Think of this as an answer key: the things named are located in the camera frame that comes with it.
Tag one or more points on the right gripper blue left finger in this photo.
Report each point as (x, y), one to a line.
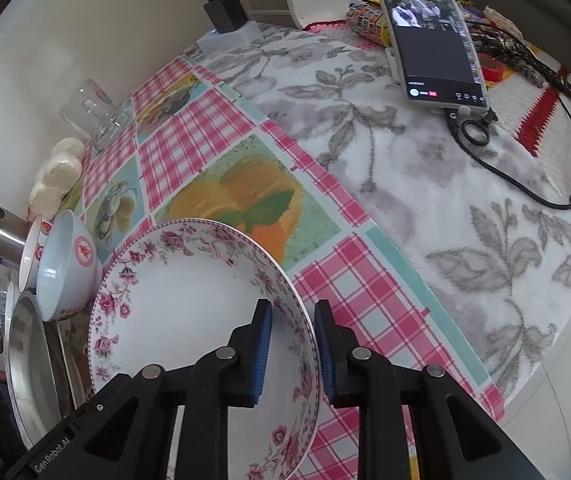
(228, 377)

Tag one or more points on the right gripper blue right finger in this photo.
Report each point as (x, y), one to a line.
(355, 376)

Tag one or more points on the stainless steel round tray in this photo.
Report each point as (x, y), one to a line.
(39, 387)

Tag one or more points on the floral rimmed round plate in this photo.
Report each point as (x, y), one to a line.
(176, 292)

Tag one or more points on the pale blue large bowl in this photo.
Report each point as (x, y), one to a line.
(68, 275)

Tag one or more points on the strawberry pattern red-rim bowl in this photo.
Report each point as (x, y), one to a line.
(32, 253)

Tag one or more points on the checkered fruit tablecloth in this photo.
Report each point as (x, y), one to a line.
(304, 143)

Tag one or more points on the bag of white steamed buns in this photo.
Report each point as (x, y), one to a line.
(56, 178)

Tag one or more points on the clear glass mug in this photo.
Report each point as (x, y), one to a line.
(92, 113)

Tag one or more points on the smartphone on stand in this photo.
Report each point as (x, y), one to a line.
(436, 60)

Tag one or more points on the white power strip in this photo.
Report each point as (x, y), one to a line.
(241, 37)

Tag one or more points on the colourful cylindrical tin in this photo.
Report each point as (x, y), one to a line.
(370, 23)

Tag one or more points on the black charger plug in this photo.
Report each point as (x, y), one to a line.
(226, 15)

